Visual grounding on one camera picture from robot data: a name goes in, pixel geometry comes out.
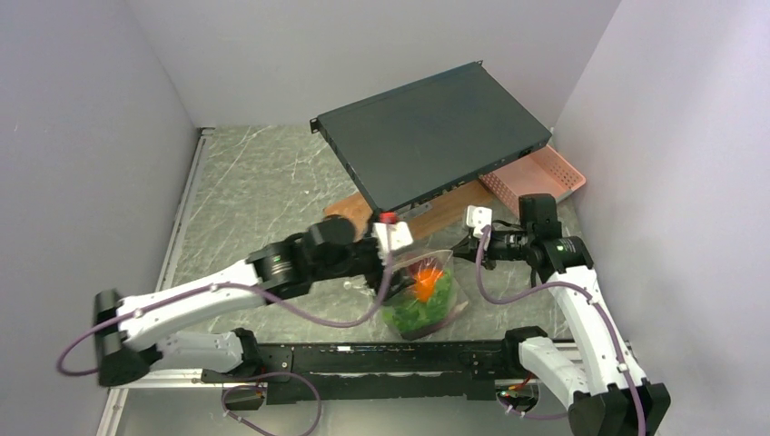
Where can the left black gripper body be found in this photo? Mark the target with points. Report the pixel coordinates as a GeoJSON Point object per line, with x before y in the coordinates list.
{"type": "Point", "coordinates": [362, 260]}

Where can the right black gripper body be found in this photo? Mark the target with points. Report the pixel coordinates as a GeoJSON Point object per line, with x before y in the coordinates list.
{"type": "Point", "coordinates": [505, 245]}

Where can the clear zip top bag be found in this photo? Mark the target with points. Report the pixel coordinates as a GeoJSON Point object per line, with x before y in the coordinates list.
{"type": "Point", "coordinates": [406, 267]}

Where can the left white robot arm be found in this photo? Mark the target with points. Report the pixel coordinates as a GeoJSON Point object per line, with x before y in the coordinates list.
{"type": "Point", "coordinates": [136, 335]}

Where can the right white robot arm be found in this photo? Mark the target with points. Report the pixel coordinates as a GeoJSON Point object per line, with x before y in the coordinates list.
{"type": "Point", "coordinates": [608, 393]}

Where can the orange fake fruit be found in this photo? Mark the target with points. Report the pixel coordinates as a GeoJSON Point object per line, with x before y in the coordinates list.
{"type": "Point", "coordinates": [425, 283]}

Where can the green fake lettuce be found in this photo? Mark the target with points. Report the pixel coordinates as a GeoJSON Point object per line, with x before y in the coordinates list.
{"type": "Point", "coordinates": [418, 315]}

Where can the brown wooden board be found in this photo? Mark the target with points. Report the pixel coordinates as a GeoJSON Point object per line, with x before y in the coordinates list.
{"type": "Point", "coordinates": [426, 219]}

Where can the pink perforated plastic tray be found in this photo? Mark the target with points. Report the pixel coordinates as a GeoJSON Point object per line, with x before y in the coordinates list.
{"type": "Point", "coordinates": [544, 171]}

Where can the dark rack server chassis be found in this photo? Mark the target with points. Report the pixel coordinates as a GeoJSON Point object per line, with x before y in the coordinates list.
{"type": "Point", "coordinates": [420, 140]}

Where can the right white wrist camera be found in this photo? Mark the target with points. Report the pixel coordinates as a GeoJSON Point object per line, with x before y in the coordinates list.
{"type": "Point", "coordinates": [476, 219]}

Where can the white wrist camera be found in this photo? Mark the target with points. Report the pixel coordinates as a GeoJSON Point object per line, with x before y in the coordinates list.
{"type": "Point", "coordinates": [392, 234]}
{"type": "Point", "coordinates": [476, 219]}

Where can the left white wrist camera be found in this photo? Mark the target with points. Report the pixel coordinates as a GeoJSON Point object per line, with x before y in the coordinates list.
{"type": "Point", "coordinates": [392, 234]}

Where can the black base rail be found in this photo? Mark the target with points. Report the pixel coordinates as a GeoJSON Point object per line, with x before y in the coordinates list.
{"type": "Point", "coordinates": [473, 370]}

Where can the aluminium frame rail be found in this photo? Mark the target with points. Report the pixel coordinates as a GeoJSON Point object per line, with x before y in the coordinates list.
{"type": "Point", "coordinates": [117, 397]}

